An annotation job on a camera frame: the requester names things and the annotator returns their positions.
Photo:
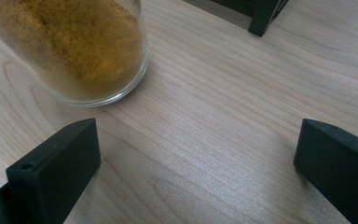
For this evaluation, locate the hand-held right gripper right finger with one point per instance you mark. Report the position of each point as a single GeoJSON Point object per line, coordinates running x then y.
{"type": "Point", "coordinates": [338, 168]}

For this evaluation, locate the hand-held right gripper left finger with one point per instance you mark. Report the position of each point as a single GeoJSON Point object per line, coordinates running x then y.
{"type": "Point", "coordinates": [56, 168]}

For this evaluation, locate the glass jar of yellow powder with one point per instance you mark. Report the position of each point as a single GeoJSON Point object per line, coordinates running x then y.
{"type": "Point", "coordinates": [74, 46]}

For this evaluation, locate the black metal two-tier rack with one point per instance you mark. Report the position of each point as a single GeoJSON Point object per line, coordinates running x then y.
{"type": "Point", "coordinates": [261, 18]}

